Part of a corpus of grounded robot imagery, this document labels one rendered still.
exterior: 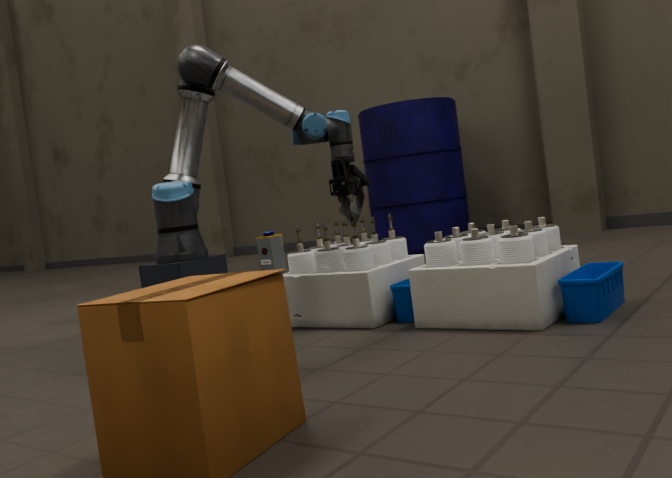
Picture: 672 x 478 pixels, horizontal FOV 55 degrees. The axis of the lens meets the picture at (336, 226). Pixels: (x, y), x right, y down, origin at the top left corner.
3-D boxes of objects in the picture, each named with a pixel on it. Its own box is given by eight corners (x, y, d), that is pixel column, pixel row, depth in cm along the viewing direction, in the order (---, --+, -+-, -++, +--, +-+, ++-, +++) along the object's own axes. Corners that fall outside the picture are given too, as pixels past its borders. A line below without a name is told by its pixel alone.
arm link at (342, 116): (321, 114, 212) (347, 112, 214) (326, 148, 213) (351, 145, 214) (324, 111, 205) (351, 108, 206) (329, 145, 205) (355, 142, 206)
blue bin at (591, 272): (603, 323, 172) (598, 279, 171) (561, 323, 178) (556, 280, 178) (628, 300, 196) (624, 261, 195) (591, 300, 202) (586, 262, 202)
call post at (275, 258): (281, 322, 235) (269, 237, 234) (266, 321, 239) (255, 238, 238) (293, 317, 241) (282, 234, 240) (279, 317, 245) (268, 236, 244)
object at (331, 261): (336, 299, 227) (329, 248, 226) (354, 300, 219) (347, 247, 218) (315, 304, 220) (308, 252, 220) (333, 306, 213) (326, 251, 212)
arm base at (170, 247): (179, 262, 179) (174, 227, 179) (145, 265, 188) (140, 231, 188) (219, 254, 191) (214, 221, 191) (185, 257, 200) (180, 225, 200)
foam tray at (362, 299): (374, 328, 203) (367, 272, 202) (279, 327, 225) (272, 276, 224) (430, 303, 235) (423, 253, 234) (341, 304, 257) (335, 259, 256)
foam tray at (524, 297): (542, 331, 172) (535, 264, 171) (414, 328, 195) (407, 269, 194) (584, 301, 203) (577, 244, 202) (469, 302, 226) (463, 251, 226)
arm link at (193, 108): (153, 221, 194) (180, 42, 194) (159, 221, 209) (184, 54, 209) (193, 227, 196) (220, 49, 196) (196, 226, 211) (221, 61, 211)
